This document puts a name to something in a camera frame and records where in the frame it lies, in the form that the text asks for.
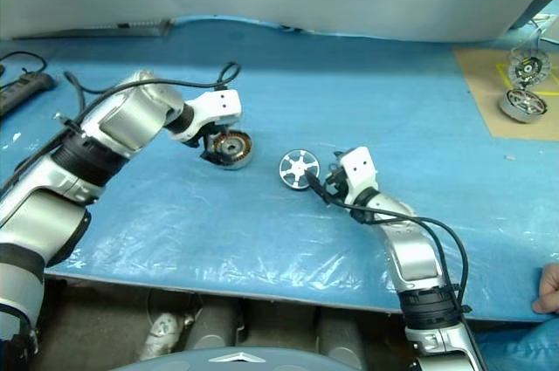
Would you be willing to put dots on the black metal rail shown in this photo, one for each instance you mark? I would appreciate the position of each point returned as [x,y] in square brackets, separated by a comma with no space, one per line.
[131,26]

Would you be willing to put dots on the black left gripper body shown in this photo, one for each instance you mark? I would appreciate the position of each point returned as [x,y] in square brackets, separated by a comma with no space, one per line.
[205,135]

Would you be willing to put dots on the grey rounded cylinder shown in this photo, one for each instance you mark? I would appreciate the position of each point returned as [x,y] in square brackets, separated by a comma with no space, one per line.
[214,323]
[338,336]

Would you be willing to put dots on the silver assembled motor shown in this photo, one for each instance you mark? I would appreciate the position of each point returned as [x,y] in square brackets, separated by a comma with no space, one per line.
[522,105]

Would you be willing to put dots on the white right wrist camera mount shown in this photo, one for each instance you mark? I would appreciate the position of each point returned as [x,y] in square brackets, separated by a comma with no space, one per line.
[360,168]

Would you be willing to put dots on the black power strip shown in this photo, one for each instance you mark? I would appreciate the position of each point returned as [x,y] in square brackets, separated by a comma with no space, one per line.
[26,87]

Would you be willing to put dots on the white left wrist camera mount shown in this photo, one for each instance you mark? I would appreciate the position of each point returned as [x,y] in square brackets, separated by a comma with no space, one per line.
[218,105]

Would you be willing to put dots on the open motor with black disc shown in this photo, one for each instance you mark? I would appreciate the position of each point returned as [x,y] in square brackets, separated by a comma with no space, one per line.
[528,67]

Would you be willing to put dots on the person's bare hand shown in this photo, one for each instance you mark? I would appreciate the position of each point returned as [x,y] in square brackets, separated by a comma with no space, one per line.
[551,288]

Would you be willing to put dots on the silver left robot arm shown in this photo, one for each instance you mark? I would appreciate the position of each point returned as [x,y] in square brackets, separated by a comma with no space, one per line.
[131,113]

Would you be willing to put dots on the blue garment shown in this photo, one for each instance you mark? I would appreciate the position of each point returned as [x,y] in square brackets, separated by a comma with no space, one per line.
[524,345]

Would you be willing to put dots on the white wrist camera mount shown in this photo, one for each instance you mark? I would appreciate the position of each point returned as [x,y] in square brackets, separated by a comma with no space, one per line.
[218,105]
[360,168]

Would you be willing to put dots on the grey robot torso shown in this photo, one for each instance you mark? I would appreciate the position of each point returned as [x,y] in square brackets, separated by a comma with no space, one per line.
[305,362]

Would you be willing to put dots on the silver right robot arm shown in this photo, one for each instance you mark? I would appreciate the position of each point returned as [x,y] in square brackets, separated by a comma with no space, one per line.
[415,257]

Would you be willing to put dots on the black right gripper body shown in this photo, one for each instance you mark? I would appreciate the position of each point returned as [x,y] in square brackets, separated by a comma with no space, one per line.
[336,183]

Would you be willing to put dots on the brown cardboard sheet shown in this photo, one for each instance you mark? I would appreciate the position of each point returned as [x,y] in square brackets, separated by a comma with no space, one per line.
[480,83]

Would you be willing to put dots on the silver spoked rotor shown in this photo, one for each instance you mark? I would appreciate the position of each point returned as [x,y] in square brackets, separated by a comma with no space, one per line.
[299,168]

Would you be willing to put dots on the motor housing with copper windings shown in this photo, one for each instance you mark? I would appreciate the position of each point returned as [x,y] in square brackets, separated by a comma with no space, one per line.
[233,150]

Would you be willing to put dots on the white crumpled plastic bag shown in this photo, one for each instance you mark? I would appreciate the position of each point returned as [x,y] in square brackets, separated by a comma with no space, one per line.
[163,336]

